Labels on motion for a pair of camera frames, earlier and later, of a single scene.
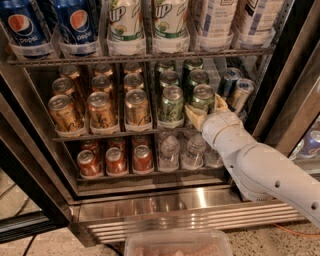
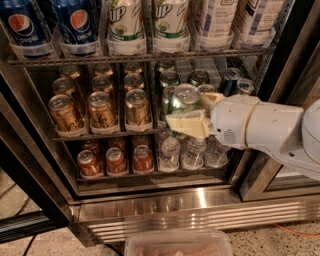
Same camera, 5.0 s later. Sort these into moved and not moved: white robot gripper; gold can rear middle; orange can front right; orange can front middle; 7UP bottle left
Moved: white robot gripper
Not moved: orange can front middle; 7UP bottle left; orange can front right; gold can rear middle
